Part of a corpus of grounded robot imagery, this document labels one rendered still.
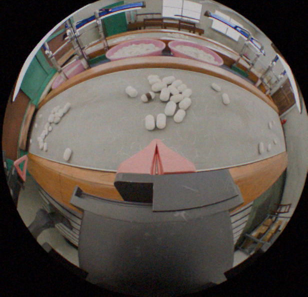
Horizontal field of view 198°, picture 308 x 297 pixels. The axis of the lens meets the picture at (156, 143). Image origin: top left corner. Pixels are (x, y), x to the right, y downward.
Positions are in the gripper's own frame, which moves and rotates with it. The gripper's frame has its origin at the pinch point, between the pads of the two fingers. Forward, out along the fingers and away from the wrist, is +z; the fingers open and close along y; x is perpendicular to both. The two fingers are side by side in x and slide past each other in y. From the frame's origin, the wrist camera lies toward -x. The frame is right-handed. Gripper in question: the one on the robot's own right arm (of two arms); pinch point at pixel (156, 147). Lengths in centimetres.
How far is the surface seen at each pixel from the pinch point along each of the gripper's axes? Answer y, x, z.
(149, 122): 1.3, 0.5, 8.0
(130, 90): 6.0, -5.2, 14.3
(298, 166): -441, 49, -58
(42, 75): 84, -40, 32
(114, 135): 8.8, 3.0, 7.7
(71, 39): 27.9, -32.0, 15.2
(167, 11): -46, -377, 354
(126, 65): 9.3, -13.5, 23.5
